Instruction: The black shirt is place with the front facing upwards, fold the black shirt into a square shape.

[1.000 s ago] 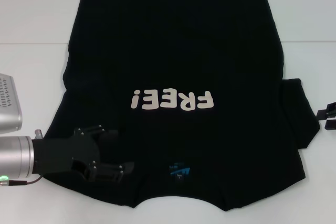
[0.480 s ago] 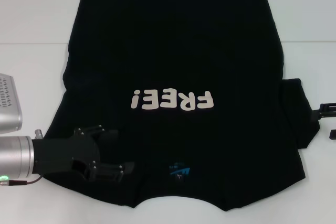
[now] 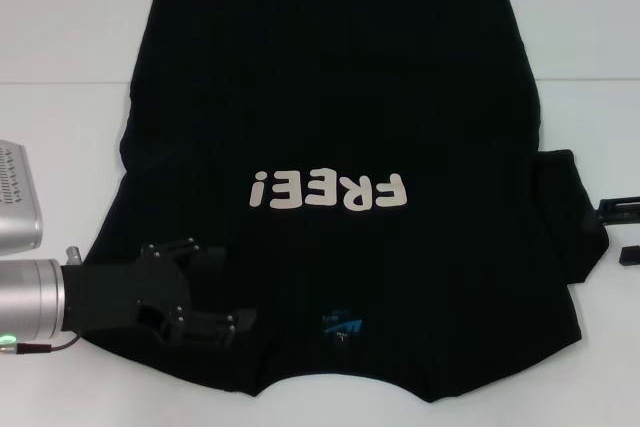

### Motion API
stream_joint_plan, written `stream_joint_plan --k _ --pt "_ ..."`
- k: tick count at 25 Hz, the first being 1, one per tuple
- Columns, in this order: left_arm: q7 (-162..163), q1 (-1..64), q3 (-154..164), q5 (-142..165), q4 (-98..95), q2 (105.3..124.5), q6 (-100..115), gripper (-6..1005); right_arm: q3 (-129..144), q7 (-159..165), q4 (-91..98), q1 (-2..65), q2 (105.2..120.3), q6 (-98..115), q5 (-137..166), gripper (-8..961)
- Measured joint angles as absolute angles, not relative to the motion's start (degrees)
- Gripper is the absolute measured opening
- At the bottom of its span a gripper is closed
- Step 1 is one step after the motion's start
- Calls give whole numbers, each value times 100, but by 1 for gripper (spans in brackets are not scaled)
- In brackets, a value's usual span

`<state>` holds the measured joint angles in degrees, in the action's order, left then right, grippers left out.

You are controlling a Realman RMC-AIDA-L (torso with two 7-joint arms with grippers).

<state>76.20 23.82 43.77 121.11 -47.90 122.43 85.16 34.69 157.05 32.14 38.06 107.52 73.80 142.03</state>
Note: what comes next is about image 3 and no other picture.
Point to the black shirt with FREE print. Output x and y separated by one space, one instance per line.
320 97

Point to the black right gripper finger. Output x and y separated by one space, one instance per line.
630 255
620 212

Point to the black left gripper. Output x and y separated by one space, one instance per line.
110 292

